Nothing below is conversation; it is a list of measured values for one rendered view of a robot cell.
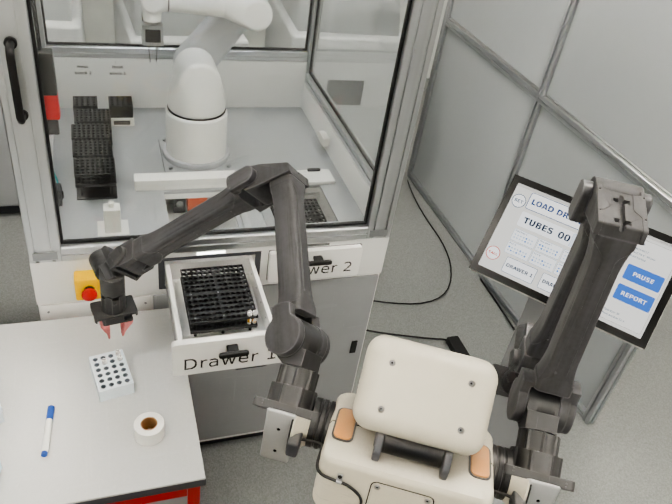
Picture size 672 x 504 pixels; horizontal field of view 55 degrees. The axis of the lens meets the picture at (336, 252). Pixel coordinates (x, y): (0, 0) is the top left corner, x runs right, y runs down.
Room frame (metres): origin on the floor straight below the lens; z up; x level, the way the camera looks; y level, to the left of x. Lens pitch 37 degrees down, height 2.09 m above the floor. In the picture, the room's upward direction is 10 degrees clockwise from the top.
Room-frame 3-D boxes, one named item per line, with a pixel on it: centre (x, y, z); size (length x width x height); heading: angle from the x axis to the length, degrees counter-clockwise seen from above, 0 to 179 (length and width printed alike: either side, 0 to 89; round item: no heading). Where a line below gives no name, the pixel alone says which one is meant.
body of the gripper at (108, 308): (1.14, 0.51, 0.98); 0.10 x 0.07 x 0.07; 123
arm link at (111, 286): (1.15, 0.51, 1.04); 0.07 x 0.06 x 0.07; 38
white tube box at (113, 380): (1.08, 0.51, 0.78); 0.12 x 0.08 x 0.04; 34
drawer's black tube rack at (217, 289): (1.33, 0.30, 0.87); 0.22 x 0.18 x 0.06; 23
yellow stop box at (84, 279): (1.29, 0.64, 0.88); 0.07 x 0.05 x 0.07; 113
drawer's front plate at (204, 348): (1.14, 0.22, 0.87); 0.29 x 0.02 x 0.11; 113
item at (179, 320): (1.34, 0.30, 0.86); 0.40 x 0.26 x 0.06; 23
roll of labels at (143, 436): (0.94, 0.36, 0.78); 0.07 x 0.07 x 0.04
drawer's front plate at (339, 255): (1.56, 0.06, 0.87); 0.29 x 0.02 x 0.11; 113
